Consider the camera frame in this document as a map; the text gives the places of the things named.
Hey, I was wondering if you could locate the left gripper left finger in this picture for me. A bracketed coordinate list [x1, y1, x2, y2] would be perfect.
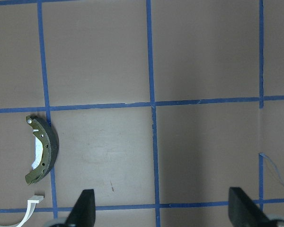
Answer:
[64, 189, 96, 227]

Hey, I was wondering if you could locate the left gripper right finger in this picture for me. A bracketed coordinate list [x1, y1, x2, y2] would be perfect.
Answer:
[228, 187, 275, 227]

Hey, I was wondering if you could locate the green brake shoe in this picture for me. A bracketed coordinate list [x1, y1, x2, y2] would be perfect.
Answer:
[25, 115, 59, 185]

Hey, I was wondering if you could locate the white curved plastic bracket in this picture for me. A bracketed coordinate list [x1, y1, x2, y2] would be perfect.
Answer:
[0, 195, 44, 227]

